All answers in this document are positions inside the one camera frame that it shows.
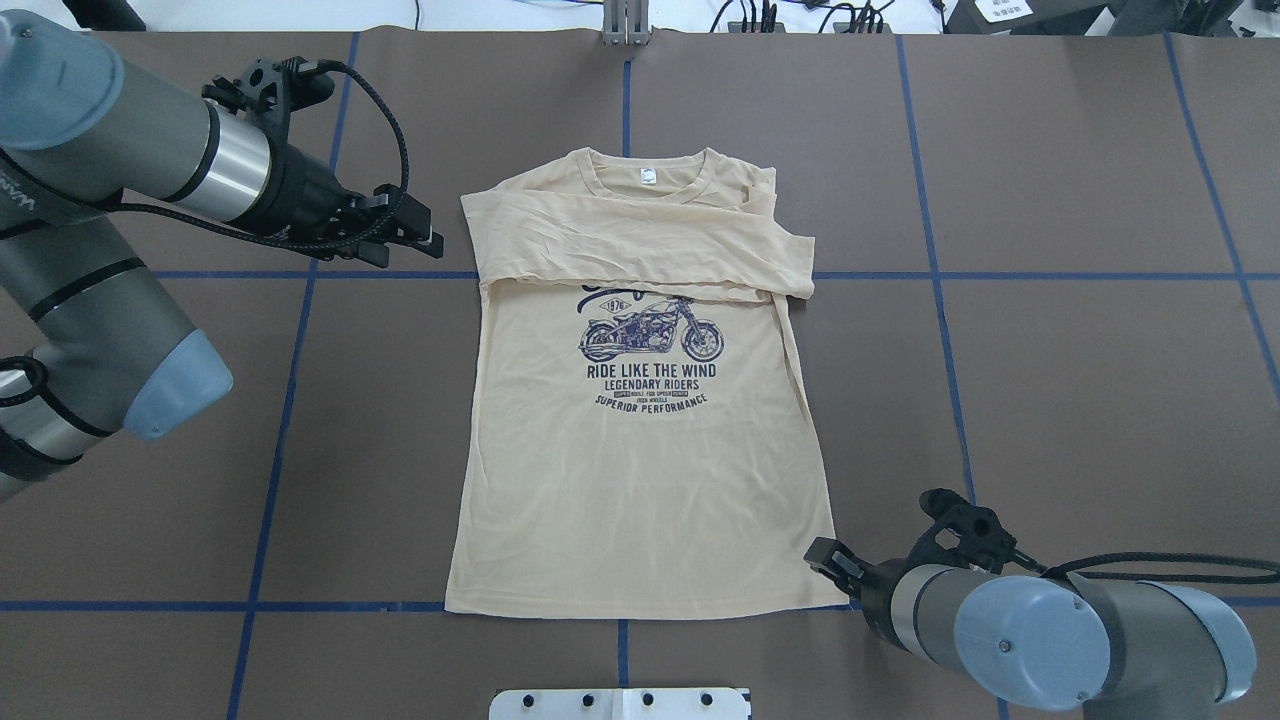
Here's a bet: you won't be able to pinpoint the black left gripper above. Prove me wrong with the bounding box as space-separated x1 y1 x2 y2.
255 140 443 269

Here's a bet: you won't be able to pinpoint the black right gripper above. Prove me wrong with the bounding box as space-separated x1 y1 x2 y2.
805 537 922 650

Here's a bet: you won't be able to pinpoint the cream printed long-sleeve shirt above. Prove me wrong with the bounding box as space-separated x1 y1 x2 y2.
444 149 844 620

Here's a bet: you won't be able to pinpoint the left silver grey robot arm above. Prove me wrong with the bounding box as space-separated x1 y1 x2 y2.
1 9 444 498

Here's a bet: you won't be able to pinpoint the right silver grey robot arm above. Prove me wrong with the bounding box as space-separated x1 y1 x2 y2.
804 536 1260 719

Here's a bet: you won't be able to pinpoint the black box with label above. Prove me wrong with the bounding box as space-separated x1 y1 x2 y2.
943 1 1110 35

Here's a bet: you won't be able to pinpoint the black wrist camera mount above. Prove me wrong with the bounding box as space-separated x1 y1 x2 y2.
201 56 335 143
908 488 1016 574

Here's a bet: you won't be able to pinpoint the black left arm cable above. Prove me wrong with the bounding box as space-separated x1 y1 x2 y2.
110 60 411 251

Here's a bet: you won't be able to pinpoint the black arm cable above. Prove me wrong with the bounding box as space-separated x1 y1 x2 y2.
1010 544 1280 585
110 60 411 251

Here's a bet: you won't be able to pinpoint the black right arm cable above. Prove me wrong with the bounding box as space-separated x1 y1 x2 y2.
1010 544 1280 585

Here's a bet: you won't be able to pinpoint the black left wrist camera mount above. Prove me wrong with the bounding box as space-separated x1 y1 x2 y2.
201 56 335 143

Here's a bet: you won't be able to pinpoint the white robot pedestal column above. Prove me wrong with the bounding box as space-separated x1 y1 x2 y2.
488 687 754 719

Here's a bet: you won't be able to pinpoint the aluminium frame post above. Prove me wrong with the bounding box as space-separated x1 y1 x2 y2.
602 0 652 47

